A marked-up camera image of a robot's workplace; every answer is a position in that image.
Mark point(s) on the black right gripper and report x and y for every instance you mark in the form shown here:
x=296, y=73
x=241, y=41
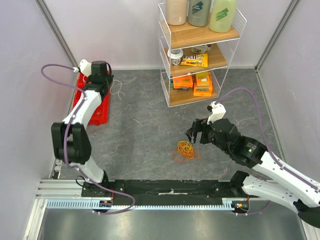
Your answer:
x=200, y=131

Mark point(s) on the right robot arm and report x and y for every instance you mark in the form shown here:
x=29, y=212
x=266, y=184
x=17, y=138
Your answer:
x=291, y=188

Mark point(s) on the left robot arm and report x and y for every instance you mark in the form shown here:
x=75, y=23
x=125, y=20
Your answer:
x=71, y=143

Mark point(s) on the orange snack box right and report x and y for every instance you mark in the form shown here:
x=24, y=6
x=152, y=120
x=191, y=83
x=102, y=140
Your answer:
x=203, y=85

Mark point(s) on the orange snack box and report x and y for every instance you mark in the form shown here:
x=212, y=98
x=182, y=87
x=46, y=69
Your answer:
x=203, y=85
x=182, y=82

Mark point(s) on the orange snack box left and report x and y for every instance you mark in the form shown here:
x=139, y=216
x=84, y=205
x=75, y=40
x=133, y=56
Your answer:
x=182, y=82

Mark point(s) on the yellow candy bag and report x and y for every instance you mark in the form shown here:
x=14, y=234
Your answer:
x=197, y=60

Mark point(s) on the coffee cup with lid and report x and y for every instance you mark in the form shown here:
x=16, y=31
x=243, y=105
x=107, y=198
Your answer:
x=175, y=56

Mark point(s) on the white brown snack pack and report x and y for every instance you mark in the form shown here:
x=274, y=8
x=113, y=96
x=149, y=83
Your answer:
x=201, y=49

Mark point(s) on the red storage bin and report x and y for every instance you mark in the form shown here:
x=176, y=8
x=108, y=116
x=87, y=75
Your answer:
x=100, y=115

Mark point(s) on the grey green bottle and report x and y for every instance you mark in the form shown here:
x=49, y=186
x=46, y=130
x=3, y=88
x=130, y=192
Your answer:
x=198, y=12

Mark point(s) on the beige bottle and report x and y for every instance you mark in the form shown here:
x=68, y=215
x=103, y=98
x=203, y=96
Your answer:
x=176, y=12

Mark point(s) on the light green bottle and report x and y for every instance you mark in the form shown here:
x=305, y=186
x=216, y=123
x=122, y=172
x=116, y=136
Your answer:
x=222, y=14

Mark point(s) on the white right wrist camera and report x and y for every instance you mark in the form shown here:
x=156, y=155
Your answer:
x=217, y=112

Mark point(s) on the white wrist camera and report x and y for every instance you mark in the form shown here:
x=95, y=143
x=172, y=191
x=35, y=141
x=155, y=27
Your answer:
x=84, y=67
x=217, y=112

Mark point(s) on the white wire shelf rack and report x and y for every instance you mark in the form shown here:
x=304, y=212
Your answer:
x=186, y=36

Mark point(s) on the slotted cable duct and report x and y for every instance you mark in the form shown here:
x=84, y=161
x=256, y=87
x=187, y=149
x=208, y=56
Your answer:
x=90, y=204

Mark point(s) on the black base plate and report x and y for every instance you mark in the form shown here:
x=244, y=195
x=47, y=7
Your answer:
x=173, y=191

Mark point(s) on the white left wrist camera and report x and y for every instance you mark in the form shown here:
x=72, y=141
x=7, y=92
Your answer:
x=84, y=67

